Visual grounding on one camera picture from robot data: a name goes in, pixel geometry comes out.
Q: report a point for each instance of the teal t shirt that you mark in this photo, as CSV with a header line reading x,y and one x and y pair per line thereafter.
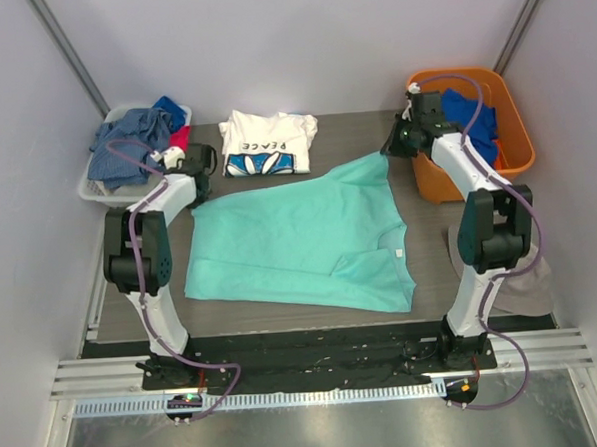
x,y
337,240

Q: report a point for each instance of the blue checked shirt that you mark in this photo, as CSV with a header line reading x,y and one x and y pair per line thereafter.
x,y
122,150

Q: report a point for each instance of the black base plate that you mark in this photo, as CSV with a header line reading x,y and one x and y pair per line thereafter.
x,y
314,361

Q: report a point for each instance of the royal blue garment in tub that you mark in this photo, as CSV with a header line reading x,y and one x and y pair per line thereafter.
x,y
483,133

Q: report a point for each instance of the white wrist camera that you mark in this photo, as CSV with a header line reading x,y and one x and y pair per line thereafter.
x,y
170,158
412,90

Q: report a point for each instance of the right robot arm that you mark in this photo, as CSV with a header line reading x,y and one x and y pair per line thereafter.
x,y
496,224

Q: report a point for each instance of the white laundry basket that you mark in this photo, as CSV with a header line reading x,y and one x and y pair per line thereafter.
x,y
90,190

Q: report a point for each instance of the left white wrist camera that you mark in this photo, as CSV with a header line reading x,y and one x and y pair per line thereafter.
x,y
170,158

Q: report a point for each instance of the white slotted cable duct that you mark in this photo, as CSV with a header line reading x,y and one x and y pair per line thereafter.
x,y
193,402

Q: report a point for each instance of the white printed t shirt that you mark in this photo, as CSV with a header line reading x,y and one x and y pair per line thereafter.
x,y
254,145

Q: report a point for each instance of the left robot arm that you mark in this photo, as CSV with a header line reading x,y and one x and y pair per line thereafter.
x,y
137,257

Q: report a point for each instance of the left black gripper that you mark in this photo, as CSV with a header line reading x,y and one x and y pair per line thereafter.
x,y
203,189

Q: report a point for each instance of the orange garment in tub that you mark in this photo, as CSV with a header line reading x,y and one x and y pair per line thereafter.
x,y
501,161

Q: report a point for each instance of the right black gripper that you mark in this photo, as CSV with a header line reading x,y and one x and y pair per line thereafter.
x,y
394,143

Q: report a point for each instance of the grey bucket hat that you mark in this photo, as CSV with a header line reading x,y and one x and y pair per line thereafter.
x,y
527,295

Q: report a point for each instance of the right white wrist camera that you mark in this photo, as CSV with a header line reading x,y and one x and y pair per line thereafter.
x,y
412,90

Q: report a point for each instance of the aluminium rail frame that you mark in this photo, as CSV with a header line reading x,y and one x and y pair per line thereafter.
x,y
119,376

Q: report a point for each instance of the grey garment in basket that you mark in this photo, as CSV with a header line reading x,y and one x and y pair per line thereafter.
x,y
134,190

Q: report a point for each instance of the orange plastic tub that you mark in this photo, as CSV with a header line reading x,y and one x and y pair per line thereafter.
x,y
433,183

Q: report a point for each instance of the red garment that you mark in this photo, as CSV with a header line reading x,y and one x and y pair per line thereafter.
x,y
180,138

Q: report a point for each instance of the blue garment in basket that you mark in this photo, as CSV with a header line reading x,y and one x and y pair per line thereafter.
x,y
177,114

